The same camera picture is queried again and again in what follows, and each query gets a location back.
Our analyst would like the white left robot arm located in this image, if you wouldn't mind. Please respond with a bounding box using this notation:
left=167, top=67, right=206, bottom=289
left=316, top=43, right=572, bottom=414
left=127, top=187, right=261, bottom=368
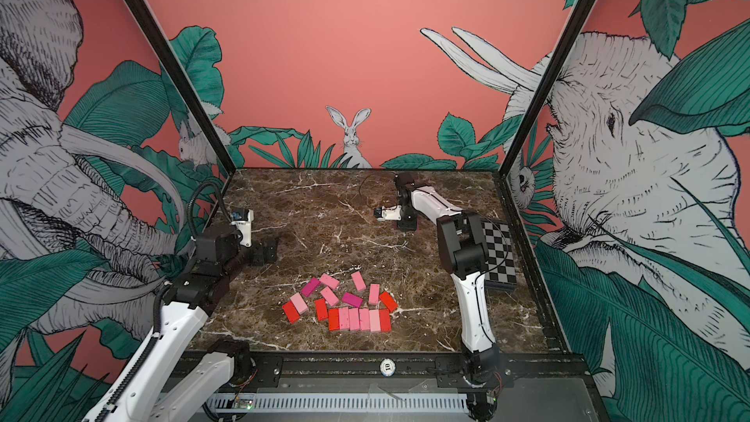
left=82, top=222, right=279, bottom=421

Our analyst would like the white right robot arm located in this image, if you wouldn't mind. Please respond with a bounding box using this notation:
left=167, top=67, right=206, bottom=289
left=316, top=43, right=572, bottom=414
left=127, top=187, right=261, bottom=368
left=395, top=173, right=500, bottom=387

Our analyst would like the magenta block left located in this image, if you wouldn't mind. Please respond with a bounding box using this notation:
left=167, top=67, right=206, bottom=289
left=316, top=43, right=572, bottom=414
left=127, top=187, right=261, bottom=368
left=301, top=277, right=320, bottom=298

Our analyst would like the magenta block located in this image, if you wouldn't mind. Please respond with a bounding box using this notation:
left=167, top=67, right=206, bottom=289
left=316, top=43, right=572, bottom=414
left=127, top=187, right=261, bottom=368
left=342, top=292, right=363, bottom=308
left=301, top=277, right=320, bottom=298

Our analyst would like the pink block top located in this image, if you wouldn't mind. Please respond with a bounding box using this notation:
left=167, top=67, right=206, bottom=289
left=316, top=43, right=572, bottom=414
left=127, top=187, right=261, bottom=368
left=320, top=274, right=340, bottom=290

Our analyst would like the red row block left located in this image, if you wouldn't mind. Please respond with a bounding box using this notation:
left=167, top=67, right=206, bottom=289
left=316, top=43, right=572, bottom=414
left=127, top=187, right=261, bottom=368
left=327, top=308, right=341, bottom=331

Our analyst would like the red row block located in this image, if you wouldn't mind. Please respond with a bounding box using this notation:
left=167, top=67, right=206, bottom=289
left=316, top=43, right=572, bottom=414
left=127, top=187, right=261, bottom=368
left=379, top=309, right=392, bottom=332
left=327, top=308, right=341, bottom=331

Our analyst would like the magenta block centre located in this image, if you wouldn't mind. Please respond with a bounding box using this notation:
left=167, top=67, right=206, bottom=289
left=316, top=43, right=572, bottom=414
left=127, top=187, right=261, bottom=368
left=342, top=292, right=363, bottom=308

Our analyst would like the pink row block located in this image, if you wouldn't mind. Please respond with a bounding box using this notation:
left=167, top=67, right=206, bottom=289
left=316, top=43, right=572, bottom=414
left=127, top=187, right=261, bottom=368
left=359, top=309, right=370, bottom=331
left=368, top=310, right=381, bottom=333
left=348, top=308, right=361, bottom=331
left=338, top=308, right=350, bottom=330

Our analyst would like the checkerboard calibration plate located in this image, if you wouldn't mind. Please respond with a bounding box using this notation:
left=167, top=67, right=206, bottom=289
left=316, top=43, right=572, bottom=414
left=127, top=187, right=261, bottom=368
left=482, top=218, right=518, bottom=291

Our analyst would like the red row block right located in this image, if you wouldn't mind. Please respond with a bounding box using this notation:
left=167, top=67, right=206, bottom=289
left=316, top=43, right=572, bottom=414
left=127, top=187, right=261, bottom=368
left=379, top=309, right=392, bottom=332

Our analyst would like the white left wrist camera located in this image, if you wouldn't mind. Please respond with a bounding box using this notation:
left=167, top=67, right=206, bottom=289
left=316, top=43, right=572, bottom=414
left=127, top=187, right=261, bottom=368
left=230, top=207, right=254, bottom=247

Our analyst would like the black corrugated cable hose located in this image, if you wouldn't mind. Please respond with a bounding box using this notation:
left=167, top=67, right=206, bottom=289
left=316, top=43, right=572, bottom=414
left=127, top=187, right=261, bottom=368
left=186, top=180, right=232, bottom=241

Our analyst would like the black front frame rail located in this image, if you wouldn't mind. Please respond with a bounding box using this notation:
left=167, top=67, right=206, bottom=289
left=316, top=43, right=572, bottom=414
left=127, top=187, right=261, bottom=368
left=169, top=350, right=590, bottom=391

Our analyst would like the white slotted cable duct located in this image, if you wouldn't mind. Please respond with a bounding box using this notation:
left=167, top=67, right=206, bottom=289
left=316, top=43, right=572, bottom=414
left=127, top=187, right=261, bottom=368
left=206, top=393, right=469, bottom=414

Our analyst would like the black right corner frame post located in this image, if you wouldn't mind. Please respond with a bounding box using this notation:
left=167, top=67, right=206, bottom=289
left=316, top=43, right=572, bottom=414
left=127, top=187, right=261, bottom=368
left=499, top=0, right=596, bottom=177

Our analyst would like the black corner frame post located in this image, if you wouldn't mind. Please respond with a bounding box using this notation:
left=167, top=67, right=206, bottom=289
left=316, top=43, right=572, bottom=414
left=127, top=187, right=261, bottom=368
left=499, top=0, right=596, bottom=177
left=123, top=0, right=236, bottom=177

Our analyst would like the black left corner frame post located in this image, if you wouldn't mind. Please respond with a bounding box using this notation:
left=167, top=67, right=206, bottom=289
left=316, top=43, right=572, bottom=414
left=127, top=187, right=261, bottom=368
left=123, top=0, right=236, bottom=177

